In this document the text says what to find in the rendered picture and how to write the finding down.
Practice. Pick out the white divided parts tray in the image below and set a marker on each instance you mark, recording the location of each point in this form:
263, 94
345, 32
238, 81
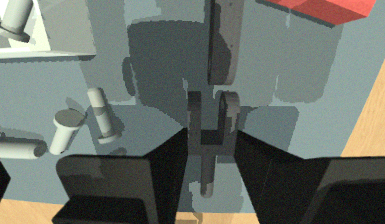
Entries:
66, 29

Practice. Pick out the salmon-red block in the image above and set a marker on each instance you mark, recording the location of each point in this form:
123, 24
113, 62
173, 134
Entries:
333, 11

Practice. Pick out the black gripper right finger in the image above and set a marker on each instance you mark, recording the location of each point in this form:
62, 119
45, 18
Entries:
287, 189

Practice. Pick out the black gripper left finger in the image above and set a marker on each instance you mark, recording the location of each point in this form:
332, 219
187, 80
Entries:
155, 177

